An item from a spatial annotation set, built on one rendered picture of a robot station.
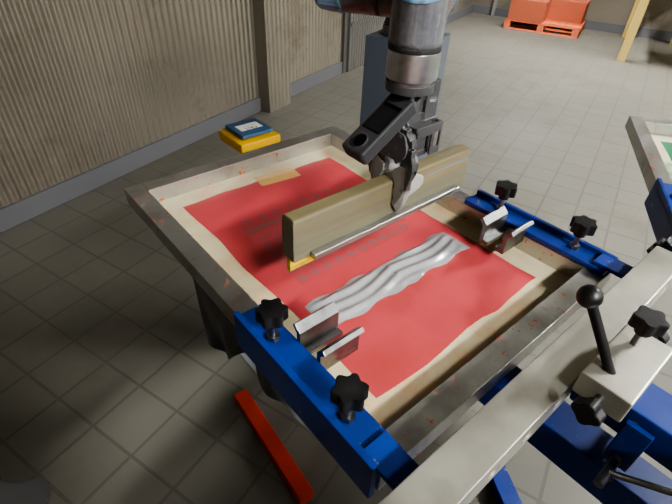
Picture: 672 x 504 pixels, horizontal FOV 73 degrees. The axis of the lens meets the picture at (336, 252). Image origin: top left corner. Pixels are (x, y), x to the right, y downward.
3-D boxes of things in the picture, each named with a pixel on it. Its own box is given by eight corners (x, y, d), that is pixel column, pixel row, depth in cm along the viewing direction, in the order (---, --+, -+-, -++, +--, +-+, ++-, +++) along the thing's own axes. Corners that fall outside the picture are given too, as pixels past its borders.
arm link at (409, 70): (416, 59, 59) (373, 45, 64) (411, 94, 62) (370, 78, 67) (452, 50, 63) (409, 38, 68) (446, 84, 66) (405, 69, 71)
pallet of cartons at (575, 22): (584, 30, 698) (594, 0, 673) (576, 39, 648) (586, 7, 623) (513, 19, 741) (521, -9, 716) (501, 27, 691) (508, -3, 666)
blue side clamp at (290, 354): (237, 344, 71) (232, 313, 67) (264, 329, 74) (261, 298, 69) (367, 500, 54) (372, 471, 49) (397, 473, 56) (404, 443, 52)
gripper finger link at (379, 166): (399, 194, 82) (412, 150, 76) (376, 204, 79) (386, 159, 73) (387, 185, 84) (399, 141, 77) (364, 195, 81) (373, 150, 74)
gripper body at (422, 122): (438, 155, 74) (452, 80, 67) (402, 171, 70) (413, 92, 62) (404, 139, 79) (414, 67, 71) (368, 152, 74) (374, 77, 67)
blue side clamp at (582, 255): (458, 223, 100) (465, 195, 96) (472, 215, 103) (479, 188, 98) (591, 297, 82) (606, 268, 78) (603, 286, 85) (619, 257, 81)
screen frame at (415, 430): (128, 203, 99) (123, 188, 97) (333, 138, 130) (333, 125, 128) (377, 491, 53) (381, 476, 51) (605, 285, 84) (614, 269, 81)
